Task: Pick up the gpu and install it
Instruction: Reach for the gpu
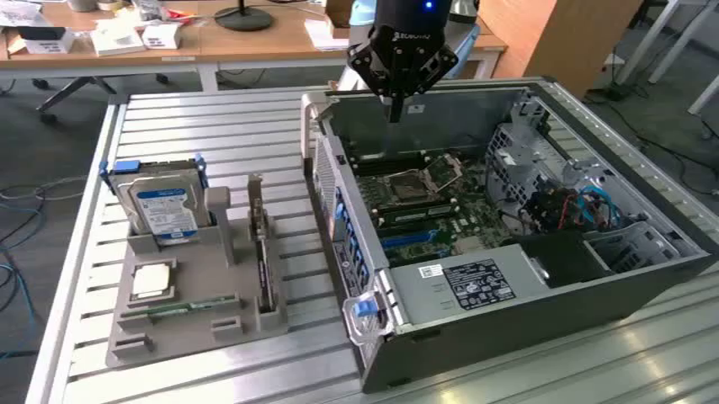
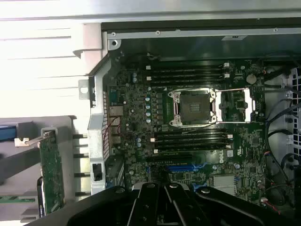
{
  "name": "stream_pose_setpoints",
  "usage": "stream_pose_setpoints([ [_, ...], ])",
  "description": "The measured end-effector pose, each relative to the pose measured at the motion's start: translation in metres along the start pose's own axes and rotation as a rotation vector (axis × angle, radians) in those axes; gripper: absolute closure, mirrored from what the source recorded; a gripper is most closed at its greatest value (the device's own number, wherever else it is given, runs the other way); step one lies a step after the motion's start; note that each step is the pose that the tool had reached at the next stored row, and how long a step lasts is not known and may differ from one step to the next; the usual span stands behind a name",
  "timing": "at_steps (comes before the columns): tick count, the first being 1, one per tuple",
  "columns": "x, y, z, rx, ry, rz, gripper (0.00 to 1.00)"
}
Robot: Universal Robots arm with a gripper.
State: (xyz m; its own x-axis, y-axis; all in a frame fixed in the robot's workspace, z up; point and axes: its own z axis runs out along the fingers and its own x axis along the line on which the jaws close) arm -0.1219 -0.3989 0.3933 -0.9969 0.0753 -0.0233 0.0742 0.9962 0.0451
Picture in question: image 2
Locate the black open PC case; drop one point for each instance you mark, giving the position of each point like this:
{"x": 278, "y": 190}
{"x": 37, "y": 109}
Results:
{"x": 96, "y": 131}

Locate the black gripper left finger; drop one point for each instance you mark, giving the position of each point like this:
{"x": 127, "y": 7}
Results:
{"x": 148, "y": 207}

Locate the coin cell battery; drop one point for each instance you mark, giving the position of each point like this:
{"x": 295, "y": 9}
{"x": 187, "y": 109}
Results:
{"x": 251, "y": 78}

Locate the metal socket cover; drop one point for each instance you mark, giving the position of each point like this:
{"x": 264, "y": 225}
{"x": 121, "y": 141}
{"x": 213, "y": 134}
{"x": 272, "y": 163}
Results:
{"x": 247, "y": 103}

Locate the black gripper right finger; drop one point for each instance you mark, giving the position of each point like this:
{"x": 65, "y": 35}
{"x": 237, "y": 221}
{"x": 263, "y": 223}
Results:
{"x": 185, "y": 207}

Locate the grey parts rack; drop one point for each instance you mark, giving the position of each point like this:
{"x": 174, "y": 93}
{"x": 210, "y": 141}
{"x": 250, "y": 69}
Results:
{"x": 70, "y": 153}

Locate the perforated metal disk bay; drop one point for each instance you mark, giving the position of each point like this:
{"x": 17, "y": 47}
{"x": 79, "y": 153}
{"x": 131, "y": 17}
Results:
{"x": 296, "y": 131}

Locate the green RAM stick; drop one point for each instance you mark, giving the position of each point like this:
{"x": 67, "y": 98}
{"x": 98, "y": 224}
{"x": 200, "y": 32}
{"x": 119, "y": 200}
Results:
{"x": 16, "y": 199}

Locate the CPU socket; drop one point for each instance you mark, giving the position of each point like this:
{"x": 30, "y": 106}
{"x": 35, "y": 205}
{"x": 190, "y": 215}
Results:
{"x": 192, "y": 108}

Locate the green motherboard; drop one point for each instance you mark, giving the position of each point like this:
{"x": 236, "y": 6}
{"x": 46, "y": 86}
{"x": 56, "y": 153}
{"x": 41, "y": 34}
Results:
{"x": 247, "y": 141}

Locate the silver chipset heatsink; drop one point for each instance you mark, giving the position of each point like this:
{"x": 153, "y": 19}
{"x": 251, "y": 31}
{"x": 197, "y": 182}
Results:
{"x": 223, "y": 183}

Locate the blue expansion slot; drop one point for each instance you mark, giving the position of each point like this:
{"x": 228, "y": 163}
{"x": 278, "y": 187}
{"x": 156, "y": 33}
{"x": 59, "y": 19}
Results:
{"x": 178, "y": 168}

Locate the black RAM slot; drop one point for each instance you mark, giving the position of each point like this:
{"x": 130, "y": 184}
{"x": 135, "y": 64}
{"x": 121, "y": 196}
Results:
{"x": 190, "y": 138}
{"x": 190, "y": 150}
{"x": 188, "y": 76}
{"x": 190, "y": 144}
{"x": 188, "y": 66}
{"x": 188, "y": 81}
{"x": 188, "y": 71}
{"x": 190, "y": 133}

